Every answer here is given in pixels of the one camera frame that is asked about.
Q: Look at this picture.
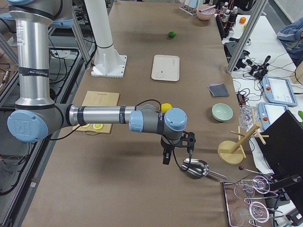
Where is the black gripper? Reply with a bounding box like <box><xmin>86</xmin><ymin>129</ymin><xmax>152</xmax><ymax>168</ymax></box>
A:
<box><xmin>160</xmin><ymin>139</ymin><xmax>175</xmax><ymax>165</ymax></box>

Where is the yellow lemon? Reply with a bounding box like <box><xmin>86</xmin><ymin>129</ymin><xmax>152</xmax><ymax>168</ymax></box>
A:
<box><xmin>161</xmin><ymin>103</ymin><xmax>173</xmax><ymax>113</ymax></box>

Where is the green lime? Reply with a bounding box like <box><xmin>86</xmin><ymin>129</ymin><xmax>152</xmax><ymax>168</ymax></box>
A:
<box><xmin>168</xmin><ymin>31</ymin><xmax>176</xmax><ymax>38</ymax></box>

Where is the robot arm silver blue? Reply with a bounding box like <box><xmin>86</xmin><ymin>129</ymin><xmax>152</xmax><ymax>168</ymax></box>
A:
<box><xmin>7</xmin><ymin>0</ymin><xmax>195</xmax><ymax>165</ymax></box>

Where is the white rabbit tray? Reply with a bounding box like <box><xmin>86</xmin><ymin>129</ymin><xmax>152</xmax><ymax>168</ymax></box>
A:
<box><xmin>151</xmin><ymin>54</ymin><xmax>179</xmax><ymax>82</ymax></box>

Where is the glass tray with glasses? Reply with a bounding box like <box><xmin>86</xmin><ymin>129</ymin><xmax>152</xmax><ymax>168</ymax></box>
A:
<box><xmin>221</xmin><ymin>174</ymin><xmax>299</xmax><ymax>227</ymax></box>

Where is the metal scoop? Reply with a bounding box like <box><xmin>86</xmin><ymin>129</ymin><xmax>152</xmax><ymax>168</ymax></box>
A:
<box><xmin>182</xmin><ymin>158</ymin><xmax>227</xmax><ymax>180</ymax></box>

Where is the wooden mug tree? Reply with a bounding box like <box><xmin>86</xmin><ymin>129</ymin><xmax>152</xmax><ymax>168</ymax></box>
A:
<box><xmin>217</xmin><ymin>122</ymin><xmax>269</xmax><ymax>165</ymax></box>

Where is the mint green bowl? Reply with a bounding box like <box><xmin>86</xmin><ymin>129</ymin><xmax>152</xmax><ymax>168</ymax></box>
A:
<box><xmin>212</xmin><ymin>103</ymin><xmax>233</xmax><ymax>122</ymax></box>

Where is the grey folded cloth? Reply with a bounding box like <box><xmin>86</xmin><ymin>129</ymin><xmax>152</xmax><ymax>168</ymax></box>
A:
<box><xmin>208</xmin><ymin>83</ymin><xmax>229</xmax><ymax>97</ymax></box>

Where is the clear plastic bag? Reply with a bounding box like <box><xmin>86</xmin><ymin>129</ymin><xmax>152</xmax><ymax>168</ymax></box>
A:
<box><xmin>239</xmin><ymin>106</ymin><xmax>259</xmax><ymax>130</ymax></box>

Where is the wooden cutting board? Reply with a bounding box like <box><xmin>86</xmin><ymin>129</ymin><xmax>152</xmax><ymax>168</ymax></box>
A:
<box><xmin>73</xmin><ymin>91</ymin><xmax>120</xmax><ymax>135</ymax></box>

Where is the teach pendant lower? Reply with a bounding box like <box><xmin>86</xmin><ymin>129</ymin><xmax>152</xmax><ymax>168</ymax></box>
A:
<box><xmin>258</xmin><ymin>102</ymin><xmax>288</xmax><ymax>130</ymax></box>

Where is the teach pendant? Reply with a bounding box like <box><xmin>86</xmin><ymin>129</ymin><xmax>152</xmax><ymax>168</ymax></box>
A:
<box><xmin>258</xmin><ymin>102</ymin><xmax>288</xmax><ymax>130</ymax></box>
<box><xmin>262</xmin><ymin>76</ymin><xmax>298</xmax><ymax>107</ymax></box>

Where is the black monitor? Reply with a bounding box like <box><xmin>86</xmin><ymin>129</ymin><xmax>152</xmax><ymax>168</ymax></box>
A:
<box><xmin>256</xmin><ymin>110</ymin><xmax>303</xmax><ymax>177</ymax></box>

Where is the teach pendant upper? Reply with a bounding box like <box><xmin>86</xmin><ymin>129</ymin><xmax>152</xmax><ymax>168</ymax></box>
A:
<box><xmin>262</xmin><ymin>76</ymin><xmax>298</xmax><ymax>107</ymax></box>

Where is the pink bowl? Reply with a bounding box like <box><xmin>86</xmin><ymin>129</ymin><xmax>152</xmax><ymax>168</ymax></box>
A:
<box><xmin>196</xmin><ymin>5</ymin><xmax>216</xmax><ymax>21</ymax></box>

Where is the bottle rack with bottles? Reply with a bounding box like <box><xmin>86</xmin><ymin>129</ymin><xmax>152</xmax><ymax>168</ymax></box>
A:
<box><xmin>216</xmin><ymin>0</ymin><xmax>238</xmax><ymax>38</ymax></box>

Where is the orange fruit on side table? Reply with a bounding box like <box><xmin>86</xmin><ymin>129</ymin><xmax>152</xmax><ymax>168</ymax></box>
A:
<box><xmin>239</xmin><ymin>17</ymin><xmax>246</xmax><ymax>24</ymax></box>

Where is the person in blue jacket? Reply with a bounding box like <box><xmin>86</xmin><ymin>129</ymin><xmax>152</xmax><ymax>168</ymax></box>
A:
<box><xmin>277</xmin><ymin>18</ymin><xmax>303</xmax><ymax>67</ymax></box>

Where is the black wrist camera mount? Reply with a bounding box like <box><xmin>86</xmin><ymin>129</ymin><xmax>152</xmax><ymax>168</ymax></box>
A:
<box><xmin>176</xmin><ymin>131</ymin><xmax>196</xmax><ymax>153</ymax></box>

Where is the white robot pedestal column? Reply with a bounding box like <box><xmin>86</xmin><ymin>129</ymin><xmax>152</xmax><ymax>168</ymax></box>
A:
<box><xmin>85</xmin><ymin>0</ymin><xmax>127</xmax><ymax>78</ymax></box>

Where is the aluminium frame post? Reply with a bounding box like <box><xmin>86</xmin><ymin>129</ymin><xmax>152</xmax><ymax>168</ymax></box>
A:
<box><xmin>226</xmin><ymin>0</ymin><xmax>268</xmax><ymax>74</ymax></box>

